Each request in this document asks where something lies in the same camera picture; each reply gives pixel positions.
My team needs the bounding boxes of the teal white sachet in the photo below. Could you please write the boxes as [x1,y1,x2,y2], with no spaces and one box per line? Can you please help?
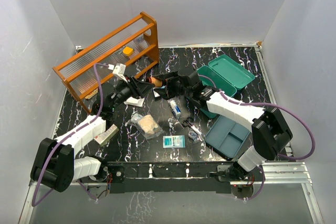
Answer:
[163,135,185,148]

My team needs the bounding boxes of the teal medicine box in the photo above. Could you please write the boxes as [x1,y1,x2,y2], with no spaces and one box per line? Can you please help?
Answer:
[196,55,256,119]

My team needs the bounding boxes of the black handled scissors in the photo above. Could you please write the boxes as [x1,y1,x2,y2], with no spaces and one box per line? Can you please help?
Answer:
[182,116,204,141]

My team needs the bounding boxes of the blue-grey divider tray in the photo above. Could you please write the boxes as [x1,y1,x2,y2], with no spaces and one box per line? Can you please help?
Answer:
[205,116,250,161]

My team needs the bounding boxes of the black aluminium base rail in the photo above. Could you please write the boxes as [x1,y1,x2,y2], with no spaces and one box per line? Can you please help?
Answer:
[28,161,313,196]

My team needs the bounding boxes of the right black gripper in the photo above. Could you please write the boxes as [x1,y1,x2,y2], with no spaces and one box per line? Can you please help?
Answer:
[153,71,192,100]

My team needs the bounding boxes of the brown medicine bottle orange cap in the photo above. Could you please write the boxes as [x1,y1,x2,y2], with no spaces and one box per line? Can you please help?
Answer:
[146,77,163,88]

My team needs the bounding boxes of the blue white pouch packet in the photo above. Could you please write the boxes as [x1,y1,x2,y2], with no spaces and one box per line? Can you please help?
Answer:
[153,88,166,99]

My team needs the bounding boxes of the small tape roll bag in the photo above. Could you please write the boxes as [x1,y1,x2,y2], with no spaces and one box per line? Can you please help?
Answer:
[188,131,202,143]

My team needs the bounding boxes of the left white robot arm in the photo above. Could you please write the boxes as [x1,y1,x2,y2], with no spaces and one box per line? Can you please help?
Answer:
[30,77,155,192]

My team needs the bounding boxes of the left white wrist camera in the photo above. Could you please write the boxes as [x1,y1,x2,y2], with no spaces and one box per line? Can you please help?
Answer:
[108,63,126,79]

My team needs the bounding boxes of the yellow-orange small block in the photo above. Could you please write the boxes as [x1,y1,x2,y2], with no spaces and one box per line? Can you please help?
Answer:
[122,46,134,57]

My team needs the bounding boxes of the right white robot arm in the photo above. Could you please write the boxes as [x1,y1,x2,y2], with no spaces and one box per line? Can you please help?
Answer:
[149,69,293,180]

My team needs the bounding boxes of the cream medicine carton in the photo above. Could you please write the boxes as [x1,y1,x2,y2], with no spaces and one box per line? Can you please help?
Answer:
[94,124,119,146]

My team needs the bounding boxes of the white gauze packet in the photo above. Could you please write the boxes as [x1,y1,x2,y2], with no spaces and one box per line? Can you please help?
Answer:
[124,97,144,107]

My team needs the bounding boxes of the white blue bandage roll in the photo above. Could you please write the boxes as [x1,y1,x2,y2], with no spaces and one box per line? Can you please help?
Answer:
[168,99,182,119]

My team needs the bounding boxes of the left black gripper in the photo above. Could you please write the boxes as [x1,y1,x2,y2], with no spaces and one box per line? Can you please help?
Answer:
[110,74,154,111]

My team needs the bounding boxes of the orange wooden shelf rack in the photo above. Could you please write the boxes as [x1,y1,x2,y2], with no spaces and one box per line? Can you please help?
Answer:
[53,12,160,113]

